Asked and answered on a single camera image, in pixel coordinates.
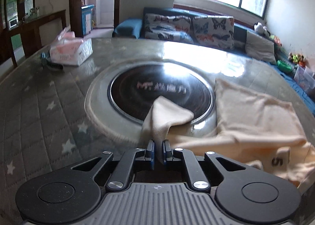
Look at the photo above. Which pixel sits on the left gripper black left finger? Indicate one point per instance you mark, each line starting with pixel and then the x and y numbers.
pixel 71 193

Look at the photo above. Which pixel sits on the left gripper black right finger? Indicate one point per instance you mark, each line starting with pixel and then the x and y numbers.
pixel 240 191

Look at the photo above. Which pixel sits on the beige knit garment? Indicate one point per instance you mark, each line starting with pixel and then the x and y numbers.
pixel 252 127

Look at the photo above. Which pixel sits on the black round induction cooktop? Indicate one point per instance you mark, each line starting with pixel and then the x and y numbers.
pixel 133 91

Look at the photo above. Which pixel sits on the dark blue sofa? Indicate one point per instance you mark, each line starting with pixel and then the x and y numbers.
pixel 134 28

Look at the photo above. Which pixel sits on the clear plastic toy bin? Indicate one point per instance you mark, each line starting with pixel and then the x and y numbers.
pixel 304 77

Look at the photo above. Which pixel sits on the green plastic bowl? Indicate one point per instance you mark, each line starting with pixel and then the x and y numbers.
pixel 284 67

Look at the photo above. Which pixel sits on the teal black small tool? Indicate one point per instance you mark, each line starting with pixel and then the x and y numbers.
pixel 46 62

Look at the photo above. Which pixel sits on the pink white tissue box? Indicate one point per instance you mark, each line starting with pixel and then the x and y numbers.
pixel 67 49

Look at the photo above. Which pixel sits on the colourful plush toys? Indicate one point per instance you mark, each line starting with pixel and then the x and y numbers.
pixel 297 59

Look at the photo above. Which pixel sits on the grey plain cushion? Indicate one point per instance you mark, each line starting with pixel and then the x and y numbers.
pixel 260 48

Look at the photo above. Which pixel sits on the right butterfly print cushion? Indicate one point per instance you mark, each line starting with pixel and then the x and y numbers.
pixel 214 31

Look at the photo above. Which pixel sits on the butterfly print cushion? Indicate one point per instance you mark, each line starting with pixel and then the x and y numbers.
pixel 214 31
pixel 168 28

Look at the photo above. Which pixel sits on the black white plush toy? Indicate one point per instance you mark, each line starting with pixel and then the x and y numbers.
pixel 261 29

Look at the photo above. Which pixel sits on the left butterfly print cushion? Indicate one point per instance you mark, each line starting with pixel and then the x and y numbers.
pixel 168 28

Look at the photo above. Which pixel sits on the blue white storage box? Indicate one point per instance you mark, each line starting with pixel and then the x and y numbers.
pixel 86 13

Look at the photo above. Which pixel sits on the dark wooden cabinet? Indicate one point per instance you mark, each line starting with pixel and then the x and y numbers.
pixel 22 19

